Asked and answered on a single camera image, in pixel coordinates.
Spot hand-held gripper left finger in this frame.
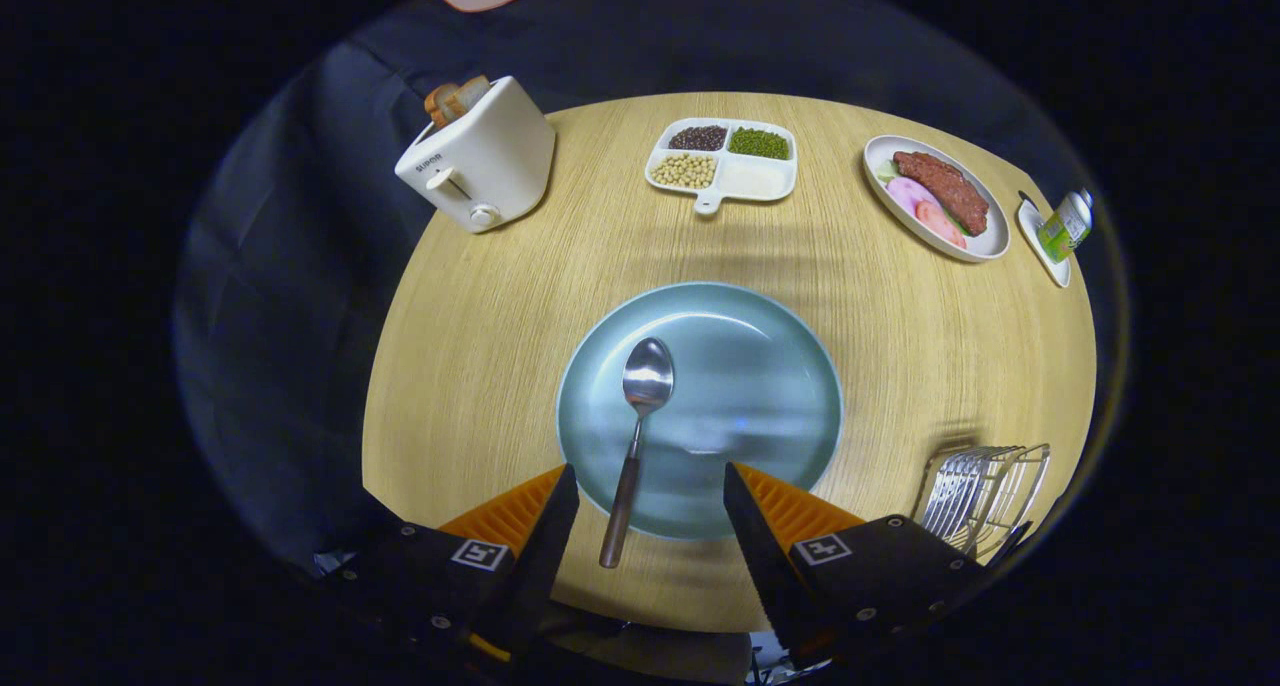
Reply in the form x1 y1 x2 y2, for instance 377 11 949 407
320 463 581 667

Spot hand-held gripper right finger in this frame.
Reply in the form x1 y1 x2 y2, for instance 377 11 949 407
722 461 993 669

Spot light blue round plate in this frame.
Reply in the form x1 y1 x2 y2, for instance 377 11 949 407
556 282 844 542

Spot red tomato slice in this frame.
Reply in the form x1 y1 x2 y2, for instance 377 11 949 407
915 200 968 250

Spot pile of white rice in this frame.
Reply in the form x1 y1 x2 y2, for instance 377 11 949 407
718 158 791 197

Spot white toaster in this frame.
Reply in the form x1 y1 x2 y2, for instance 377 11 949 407
394 76 557 234

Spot white oval plate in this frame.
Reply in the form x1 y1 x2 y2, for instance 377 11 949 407
862 134 1011 264

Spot pink ham slice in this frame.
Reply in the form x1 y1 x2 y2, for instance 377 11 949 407
886 176 941 219

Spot pile of yellow soybeans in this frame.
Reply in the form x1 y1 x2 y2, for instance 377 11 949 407
651 153 717 189

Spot white divided tray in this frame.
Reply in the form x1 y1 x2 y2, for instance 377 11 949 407
645 117 798 215

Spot small white dish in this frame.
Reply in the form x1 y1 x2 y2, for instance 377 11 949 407
1017 198 1072 288

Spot brown steak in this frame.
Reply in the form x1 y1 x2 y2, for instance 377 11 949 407
893 151 990 236

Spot pile of green beans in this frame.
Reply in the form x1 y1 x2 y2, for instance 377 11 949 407
728 127 791 160

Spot green label bottle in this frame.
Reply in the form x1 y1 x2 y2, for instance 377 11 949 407
1037 188 1095 263

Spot toasted bread slices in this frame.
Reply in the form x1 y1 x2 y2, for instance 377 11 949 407
424 75 491 130

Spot spoon with brown handle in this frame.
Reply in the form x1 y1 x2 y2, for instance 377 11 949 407
599 337 675 570

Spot metal wire rack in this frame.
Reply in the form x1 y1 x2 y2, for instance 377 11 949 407
915 444 1051 565

